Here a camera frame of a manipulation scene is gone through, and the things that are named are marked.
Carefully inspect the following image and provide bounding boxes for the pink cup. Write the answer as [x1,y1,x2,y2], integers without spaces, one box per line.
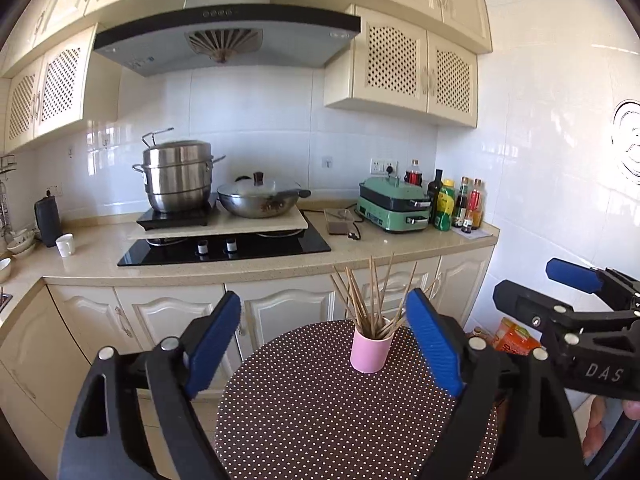
[350,328,394,374]

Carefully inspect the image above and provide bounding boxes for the wooden chopstick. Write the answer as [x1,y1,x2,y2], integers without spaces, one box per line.
[369,256,376,339]

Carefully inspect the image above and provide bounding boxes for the cream lower kitchen cabinets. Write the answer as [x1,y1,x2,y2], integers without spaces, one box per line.
[0,244,497,480]

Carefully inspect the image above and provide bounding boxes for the right hand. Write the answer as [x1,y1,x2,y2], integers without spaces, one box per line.
[582,396,640,460]

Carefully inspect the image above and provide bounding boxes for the orange snack package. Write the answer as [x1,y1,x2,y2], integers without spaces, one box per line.
[492,318,540,356]

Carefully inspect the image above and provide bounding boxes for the black gas cooktop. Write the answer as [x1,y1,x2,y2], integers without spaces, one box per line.
[117,214,331,268]

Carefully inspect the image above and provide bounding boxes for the brown polka dot tablecloth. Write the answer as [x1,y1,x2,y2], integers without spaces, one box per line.
[214,317,501,480]

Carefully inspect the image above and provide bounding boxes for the induction cooker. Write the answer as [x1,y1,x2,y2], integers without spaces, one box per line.
[137,202,215,231]

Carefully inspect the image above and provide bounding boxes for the green yellow oil bottle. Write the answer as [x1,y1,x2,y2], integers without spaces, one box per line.
[434,179,457,232]

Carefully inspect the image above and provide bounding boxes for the white mug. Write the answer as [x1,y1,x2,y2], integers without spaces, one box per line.
[55,233,76,258]

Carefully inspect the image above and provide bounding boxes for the red label sauce bottle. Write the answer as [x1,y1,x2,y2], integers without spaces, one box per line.
[462,179,484,233]

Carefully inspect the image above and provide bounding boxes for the green electric grill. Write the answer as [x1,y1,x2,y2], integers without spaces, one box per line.
[355,176,432,234]

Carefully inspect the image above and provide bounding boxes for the dark soy sauce bottle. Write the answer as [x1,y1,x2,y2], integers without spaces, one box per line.
[427,169,442,226]

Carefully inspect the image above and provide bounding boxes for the wok with glass lid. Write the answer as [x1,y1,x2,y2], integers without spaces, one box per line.
[217,171,311,219]

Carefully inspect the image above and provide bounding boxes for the stainless steel steamer pot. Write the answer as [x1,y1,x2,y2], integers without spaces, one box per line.
[132,128,226,214]

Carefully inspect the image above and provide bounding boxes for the black kettle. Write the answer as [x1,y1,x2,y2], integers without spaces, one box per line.
[34,192,63,247]

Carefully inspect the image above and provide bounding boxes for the cream upper cabinets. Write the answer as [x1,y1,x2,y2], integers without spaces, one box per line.
[1,0,492,153]

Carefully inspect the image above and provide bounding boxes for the range hood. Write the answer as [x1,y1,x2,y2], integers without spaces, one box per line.
[93,3,361,77]

